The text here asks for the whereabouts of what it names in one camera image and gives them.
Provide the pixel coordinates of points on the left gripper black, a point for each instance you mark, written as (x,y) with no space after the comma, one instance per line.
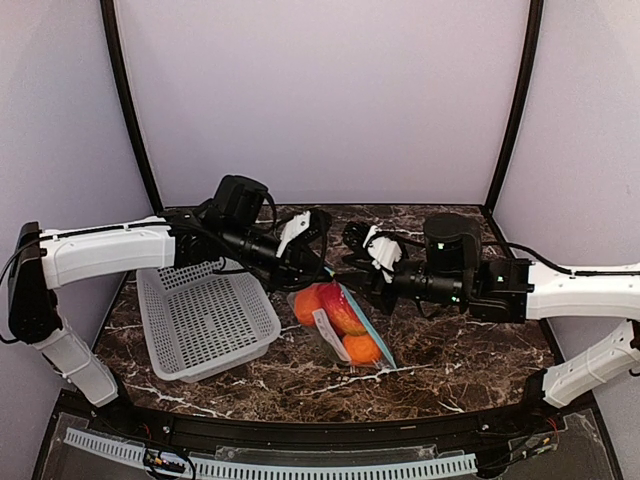
(294,267)

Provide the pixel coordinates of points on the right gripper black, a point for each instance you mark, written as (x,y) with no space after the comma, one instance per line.
(388,301)

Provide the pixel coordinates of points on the orange fake fruit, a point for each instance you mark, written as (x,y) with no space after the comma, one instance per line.
(306,302)
(362,349)

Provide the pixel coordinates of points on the clear zip top bag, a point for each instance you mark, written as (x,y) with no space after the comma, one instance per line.
(329,338)

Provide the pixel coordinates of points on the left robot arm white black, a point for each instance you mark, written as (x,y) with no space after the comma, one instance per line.
(222,227)

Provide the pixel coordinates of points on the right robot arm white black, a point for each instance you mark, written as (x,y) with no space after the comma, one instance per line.
(512,291)

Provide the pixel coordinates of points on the white perforated plastic basket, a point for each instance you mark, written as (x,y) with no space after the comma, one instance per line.
(202,320)

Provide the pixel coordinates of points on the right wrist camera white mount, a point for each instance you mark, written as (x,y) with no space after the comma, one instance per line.
(372,249)

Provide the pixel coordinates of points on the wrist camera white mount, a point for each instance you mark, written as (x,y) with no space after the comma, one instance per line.
(372,249)
(292,229)

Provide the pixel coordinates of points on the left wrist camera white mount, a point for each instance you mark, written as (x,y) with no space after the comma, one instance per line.
(292,229)

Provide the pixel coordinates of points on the black front rail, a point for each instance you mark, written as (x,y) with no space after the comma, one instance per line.
(472,432)

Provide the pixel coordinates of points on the white slotted cable duct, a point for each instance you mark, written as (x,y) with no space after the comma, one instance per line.
(248,463)

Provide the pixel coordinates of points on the right black frame post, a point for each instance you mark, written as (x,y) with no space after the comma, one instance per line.
(516,112)

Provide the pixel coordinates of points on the black frame post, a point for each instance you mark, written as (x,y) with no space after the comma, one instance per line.
(119,72)
(516,112)

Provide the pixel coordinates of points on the left black frame post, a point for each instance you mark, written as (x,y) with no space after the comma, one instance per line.
(119,72)

